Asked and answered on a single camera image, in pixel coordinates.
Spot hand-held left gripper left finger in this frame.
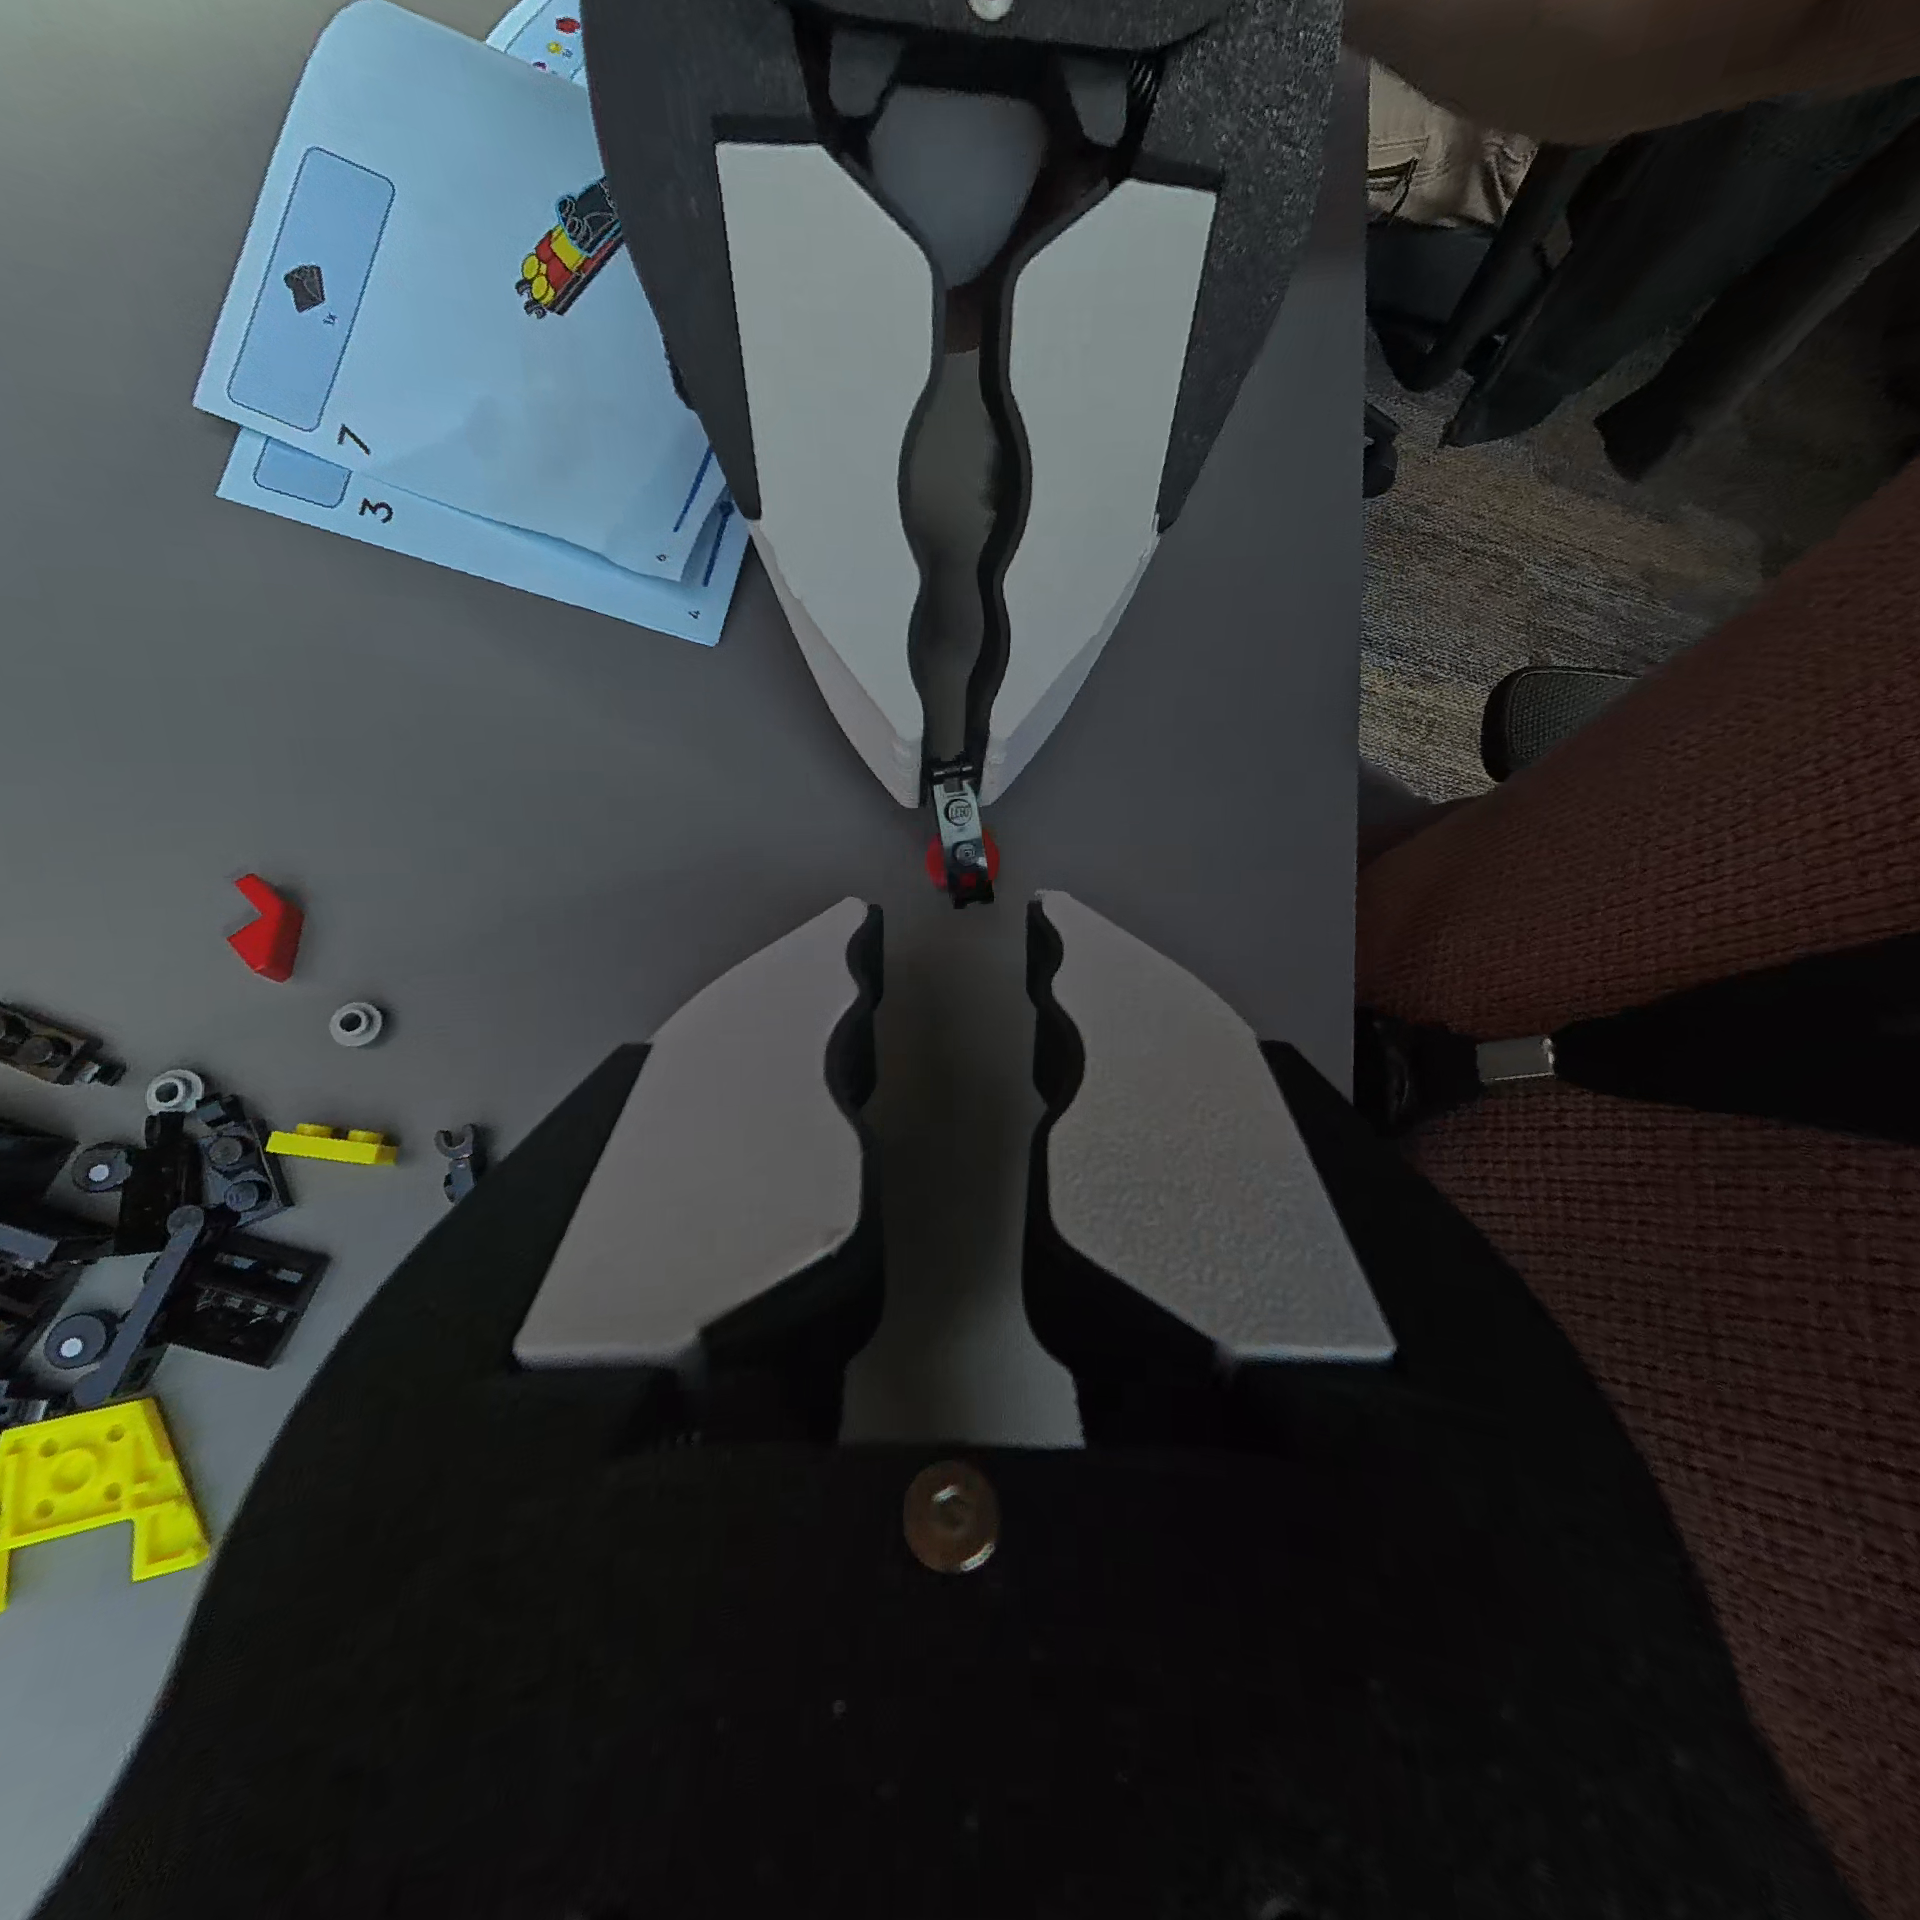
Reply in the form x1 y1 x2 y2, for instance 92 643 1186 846
515 897 887 1442

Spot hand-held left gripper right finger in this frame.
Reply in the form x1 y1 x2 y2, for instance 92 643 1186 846
1025 889 1401 1444

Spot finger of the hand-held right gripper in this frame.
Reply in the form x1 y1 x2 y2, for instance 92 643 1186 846
972 147 1222 800
714 139 966 813

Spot small black red brick assembly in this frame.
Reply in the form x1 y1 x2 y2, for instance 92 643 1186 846
922 761 1004 912

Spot grey desk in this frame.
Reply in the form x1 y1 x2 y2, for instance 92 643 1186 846
0 0 1371 1920

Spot light blue instruction booklet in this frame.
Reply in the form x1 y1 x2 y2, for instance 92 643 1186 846
193 0 745 590
215 434 751 649

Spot beige cloth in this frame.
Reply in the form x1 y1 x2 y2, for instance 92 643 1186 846
1367 60 1536 232

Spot red corner brick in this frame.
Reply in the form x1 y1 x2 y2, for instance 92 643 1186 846
224 874 306 985

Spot person's red-brown trouser legs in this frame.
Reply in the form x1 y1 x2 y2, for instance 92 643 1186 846
1353 458 1920 1920

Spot pile of black toy bricks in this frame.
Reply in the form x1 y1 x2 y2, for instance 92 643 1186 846
0 996 330 1422

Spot yellow wedge plate brick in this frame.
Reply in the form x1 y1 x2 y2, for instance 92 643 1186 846
0 1395 212 1610

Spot black strap with metal buckle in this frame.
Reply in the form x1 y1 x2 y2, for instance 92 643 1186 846
1358 930 1920 1146

